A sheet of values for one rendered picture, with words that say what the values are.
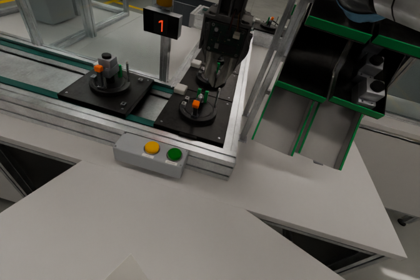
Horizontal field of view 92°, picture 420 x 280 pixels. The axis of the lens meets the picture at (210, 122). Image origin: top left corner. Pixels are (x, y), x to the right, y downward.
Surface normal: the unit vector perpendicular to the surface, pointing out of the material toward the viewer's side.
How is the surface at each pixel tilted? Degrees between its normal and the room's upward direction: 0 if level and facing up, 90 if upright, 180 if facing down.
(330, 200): 0
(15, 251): 0
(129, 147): 0
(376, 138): 90
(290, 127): 45
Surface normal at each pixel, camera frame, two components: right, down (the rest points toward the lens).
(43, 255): 0.19, -0.72
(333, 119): -0.12, -0.11
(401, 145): -0.20, 0.63
